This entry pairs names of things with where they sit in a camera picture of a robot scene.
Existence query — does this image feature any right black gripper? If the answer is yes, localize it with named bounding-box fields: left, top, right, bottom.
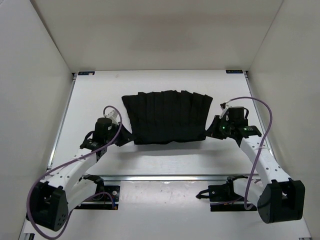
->
left=204, top=115, right=234, bottom=140

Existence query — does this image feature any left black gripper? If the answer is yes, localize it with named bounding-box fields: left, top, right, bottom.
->
left=106, top=120, right=137, bottom=146

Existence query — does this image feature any black pleated skirt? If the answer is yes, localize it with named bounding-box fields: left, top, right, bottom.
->
left=121, top=90, right=213, bottom=145

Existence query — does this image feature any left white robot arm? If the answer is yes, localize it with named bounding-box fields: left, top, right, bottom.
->
left=26, top=117, right=135, bottom=232

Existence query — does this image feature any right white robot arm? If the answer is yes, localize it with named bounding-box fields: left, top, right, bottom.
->
left=206, top=106, right=305, bottom=224

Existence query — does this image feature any right corner label sticker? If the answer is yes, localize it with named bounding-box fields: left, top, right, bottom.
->
left=225, top=69, right=244, bottom=74

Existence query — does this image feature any corner label sticker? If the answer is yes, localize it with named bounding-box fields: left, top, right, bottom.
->
left=77, top=71, right=95, bottom=76
left=225, top=69, right=244, bottom=74

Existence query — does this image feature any left corner label sticker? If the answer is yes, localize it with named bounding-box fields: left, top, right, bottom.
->
left=77, top=71, right=95, bottom=76

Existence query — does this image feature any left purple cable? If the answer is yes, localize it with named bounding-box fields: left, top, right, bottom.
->
left=26, top=105, right=123, bottom=239

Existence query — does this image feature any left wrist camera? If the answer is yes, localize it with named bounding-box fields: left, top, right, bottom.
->
left=103, top=110, right=119, bottom=125

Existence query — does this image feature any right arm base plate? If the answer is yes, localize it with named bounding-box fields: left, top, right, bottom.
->
left=195, top=182, right=247, bottom=212

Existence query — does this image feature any aluminium front rail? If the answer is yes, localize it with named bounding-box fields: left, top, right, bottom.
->
left=46, top=174, right=283, bottom=182

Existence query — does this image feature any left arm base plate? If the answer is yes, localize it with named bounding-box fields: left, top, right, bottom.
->
left=75, top=181, right=121, bottom=211

